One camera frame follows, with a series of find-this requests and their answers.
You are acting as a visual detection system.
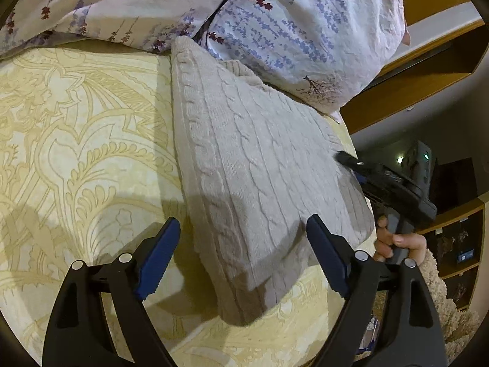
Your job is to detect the fuzzy beige sleeve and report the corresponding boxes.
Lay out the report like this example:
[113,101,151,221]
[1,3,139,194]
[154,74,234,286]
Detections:
[397,243,481,364]

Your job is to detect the yellow patterned bed sheet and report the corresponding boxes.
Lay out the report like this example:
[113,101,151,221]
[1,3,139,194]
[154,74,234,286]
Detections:
[1,41,342,366]

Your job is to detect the person's right hand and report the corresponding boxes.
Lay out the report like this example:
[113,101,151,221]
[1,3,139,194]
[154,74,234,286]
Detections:
[374,215,427,265]

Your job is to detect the black device with green light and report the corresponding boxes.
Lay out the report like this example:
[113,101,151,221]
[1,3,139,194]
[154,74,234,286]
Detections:
[400,140,433,199]

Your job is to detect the beige cable knit sweater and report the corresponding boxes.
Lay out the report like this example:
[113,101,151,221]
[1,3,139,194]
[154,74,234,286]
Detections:
[171,36,374,326]

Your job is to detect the dark wooden shelf unit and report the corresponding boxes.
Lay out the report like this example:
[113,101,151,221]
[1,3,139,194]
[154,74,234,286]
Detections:
[419,193,488,317]

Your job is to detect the floral lavender pillow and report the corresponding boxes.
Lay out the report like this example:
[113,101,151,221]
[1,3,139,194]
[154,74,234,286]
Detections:
[1,0,410,116]

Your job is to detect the wooden bed headboard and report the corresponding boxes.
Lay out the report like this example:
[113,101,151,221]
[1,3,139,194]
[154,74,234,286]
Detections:
[341,0,488,133]

